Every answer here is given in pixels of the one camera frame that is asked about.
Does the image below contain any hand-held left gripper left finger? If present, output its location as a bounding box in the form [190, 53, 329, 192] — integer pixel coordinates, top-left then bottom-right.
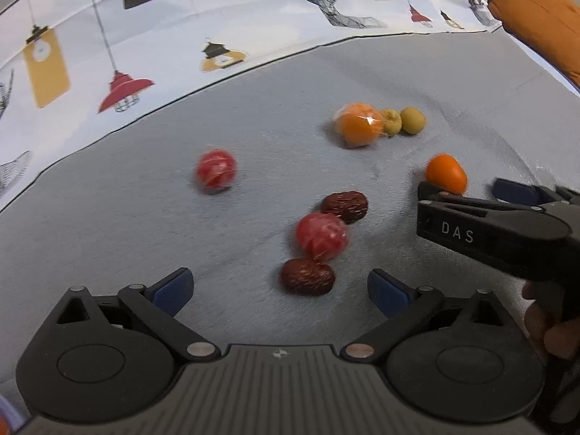
[54, 268, 223, 364]

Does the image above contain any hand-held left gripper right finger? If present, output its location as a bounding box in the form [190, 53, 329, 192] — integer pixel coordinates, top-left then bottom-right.
[339, 268, 514, 364]

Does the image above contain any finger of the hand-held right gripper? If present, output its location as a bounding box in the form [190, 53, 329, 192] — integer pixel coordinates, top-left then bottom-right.
[493, 178, 580, 213]
[418, 180, 468, 204]

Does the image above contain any small orange mandarin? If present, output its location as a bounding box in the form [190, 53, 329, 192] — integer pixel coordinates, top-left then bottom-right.
[425, 154, 468, 195]

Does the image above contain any yellow-green jujube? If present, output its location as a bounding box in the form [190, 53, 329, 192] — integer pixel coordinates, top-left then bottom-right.
[401, 107, 427, 135]
[380, 109, 403, 137]

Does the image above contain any plastic-wrapped red tomato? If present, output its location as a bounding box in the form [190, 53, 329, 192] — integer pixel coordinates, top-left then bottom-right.
[295, 211, 351, 262]
[196, 147, 238, 193]

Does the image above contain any dried red date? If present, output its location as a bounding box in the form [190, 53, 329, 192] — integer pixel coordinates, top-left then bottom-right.
[280, 258, 336, 297]
[321, 191, 369, 224]

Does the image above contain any plastic-wrapped orange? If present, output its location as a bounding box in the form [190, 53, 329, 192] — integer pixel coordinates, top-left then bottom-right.
[334, 102, 389, 149]

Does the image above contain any person's right hand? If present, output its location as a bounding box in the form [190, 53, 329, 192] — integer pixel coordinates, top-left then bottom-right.
[521, 280, 580, 361]

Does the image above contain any grey blanket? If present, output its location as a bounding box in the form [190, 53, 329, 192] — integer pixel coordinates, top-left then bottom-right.
[0, 22, 580, 418]

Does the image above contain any orange cushion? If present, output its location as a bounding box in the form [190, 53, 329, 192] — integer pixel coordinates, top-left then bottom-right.
[487, 0, 580, 91]

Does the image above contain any printed deer lamp cloth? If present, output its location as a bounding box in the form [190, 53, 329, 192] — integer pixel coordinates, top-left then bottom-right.
[0, 0, 504, 211]

